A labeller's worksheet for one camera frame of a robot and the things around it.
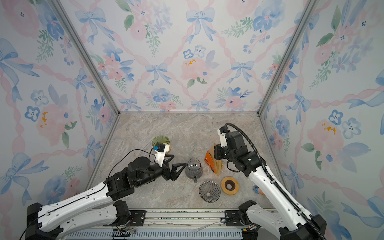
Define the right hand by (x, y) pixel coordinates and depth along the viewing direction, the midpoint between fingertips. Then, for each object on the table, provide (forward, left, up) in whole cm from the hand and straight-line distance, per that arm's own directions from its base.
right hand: (214, 146), depth 76 cm
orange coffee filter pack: (-3, -2, -16) cm, 16 cm away
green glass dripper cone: (+8, +30, -5) cm, 31 cm away
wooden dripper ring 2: (-13, -9, -21) cm, 27 cm away
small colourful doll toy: (-21, -17, -2) cm, 27 cm away
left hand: (-10, +16, +5) cm, 20 cm away
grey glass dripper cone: (-17, +2, -19) cm, 25 cm away
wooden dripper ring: (-11, +21, +13) cm, 27 cm away
